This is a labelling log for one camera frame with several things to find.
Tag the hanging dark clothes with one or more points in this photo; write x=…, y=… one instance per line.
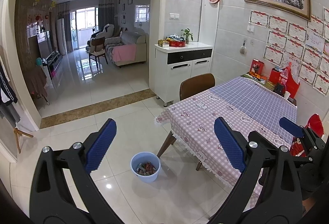
x=6, y=95

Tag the row of colourful boxes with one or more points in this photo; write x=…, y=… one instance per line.
x=258, y=79

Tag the brown draped cloth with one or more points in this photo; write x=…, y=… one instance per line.
x=37, y=85

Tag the grey striped curtain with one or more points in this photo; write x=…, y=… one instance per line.
x=63, y=23
x=106, y=12

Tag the white massage chair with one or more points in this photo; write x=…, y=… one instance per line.
x=108, y=30

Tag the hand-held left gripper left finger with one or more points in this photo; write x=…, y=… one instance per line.
x=102, y=144

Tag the green potted plant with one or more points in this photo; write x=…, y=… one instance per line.
x=187, y=34

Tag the red cylindrical container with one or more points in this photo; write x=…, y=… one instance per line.
x=274, y=76

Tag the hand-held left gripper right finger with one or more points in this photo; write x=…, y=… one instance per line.
x=228, y=144

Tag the wooden coat rack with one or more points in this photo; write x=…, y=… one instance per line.
x=19, y=136

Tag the dark television stand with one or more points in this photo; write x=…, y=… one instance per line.
x=54, y=65

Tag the beige sofa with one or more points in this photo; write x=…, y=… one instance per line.
x=133, y=41

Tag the pile of wrappers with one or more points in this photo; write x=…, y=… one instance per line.
x=146, y=167

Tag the table with checkered cloth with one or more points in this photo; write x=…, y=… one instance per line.
x=195, y=116

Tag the white sideboard cabinet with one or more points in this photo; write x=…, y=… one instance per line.
x=185, y=70

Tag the pink blanket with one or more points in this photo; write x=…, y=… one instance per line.
x=124, y=53

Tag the wall of red certificates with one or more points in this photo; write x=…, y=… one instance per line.
x=295, y=44

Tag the double wall switch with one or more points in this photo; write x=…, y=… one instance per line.
x=174, y=16

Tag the grey round hanging ornament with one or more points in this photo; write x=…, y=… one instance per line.
x=243, y=50

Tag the dark wooden chair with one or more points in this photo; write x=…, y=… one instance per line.
x=99, y=45

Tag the single wall switch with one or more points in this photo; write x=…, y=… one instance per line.
x=250, y=28

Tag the red chair at table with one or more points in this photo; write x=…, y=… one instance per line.
x=316, y=124

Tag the red gift box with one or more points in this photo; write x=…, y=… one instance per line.
x=257, y=67

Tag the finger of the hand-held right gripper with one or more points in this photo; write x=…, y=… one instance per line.
x=290, y=125
x=262, y=139

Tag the white paper cup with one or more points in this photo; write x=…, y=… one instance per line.
x=286, y=95

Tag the red round tin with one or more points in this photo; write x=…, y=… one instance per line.
x=177, y=43

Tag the dark patterned cloth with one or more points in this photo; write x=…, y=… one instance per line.
x=176, y=37

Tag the white standing air conditioner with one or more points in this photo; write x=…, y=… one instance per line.
x=61, y=36

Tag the yellow small box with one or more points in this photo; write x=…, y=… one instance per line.
x=163, y=43

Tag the cola bottle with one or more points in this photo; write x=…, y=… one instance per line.
x=284, y=77

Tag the flat television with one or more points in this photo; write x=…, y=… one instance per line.
x=41, y=45

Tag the blue plastic bucket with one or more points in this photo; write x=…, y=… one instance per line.
x=144, y=179

